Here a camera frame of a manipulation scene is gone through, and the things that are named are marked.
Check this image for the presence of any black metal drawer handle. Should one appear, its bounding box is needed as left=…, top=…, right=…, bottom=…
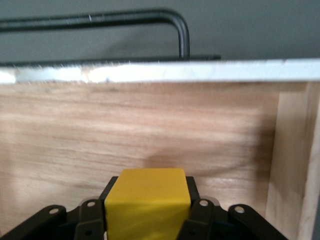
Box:
left=0, top=8, right=222, bottom=68

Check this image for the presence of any white-fronted wooden drawer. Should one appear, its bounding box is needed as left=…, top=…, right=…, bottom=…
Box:
left=0, top=57, right=320, bottom=240

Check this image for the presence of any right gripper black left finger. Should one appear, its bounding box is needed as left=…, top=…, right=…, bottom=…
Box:
left=0, top=176, right=120, bottom=240

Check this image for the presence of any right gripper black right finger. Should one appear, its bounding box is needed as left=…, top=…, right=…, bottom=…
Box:
left=174, top=176, right=288, bottom=240

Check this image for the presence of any yellow cube block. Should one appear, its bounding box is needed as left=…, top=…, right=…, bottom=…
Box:
left=104, top=167, right=192, bottom=240

